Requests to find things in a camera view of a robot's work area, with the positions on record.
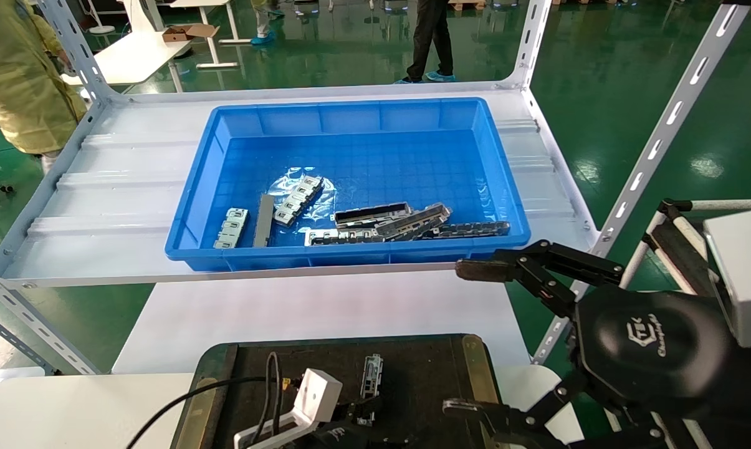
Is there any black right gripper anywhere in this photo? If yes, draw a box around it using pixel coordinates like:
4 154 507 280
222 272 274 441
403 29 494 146
442 240 734 449

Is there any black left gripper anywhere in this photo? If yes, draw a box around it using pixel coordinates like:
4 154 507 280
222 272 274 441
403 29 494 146
307 399 413 449

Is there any long silver metal bracket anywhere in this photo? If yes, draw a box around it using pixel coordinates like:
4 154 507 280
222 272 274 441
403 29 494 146
335 201 413 230
375 203 452 242
358 353 384 428
272 175 324 226
305 228 388 246

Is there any black container with brass corners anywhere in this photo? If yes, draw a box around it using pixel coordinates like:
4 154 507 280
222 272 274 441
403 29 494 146
170 334 513 449

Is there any black cart panel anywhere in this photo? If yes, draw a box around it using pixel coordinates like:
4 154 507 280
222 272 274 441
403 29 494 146
646 215 722 297

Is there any clear plastic bag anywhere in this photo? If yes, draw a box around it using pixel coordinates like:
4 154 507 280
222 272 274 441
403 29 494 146
268 167 338 234

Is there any plain grey metal bar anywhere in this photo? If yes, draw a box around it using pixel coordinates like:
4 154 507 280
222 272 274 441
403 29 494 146
252 193 276 248

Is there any blue plastic bin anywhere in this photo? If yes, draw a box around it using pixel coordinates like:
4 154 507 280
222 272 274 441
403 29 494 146
165 97 532 272

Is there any white perforated shelf upright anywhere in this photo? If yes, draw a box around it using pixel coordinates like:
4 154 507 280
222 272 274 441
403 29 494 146
509 0 552 88
531 0 751 365
39 0 111 104
0 265 100 376

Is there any person in black trousers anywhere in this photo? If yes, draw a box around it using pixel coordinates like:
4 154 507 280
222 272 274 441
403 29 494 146
395 0 457 85

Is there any white metal shelf board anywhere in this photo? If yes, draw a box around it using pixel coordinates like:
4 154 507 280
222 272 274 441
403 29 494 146
0 81 600 291

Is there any person with blue shoe covers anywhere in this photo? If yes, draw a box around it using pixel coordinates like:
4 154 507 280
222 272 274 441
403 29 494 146
251 0 277 46

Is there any white desk with legs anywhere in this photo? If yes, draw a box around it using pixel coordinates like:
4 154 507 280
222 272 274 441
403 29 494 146
170 0 257 46

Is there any white table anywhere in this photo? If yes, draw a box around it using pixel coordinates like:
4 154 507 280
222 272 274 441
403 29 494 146
60 31 239 88

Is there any open cardboard box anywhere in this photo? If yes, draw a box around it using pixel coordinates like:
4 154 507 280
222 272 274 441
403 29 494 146
162 24 220 42

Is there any white round stand base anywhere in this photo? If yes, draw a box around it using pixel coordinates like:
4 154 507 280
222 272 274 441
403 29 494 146
87 0 117 35

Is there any person in yellow coat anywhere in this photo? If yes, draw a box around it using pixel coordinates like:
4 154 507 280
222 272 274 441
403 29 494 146
0 0 88 175

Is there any dark long metal bracket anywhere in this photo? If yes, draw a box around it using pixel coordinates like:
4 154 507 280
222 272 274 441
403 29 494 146
422 220 511 241

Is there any black cable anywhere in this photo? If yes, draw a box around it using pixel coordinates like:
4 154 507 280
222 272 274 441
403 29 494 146
126 352 289 449

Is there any short silver metal bracket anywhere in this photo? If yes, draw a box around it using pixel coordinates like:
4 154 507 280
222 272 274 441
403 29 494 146
213 208 249 249

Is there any light grey right wrist camera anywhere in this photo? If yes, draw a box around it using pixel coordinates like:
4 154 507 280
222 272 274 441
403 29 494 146
702 209 751 350

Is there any white tube cart frame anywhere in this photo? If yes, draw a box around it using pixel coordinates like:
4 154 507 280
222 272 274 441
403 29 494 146
612 198 751 449

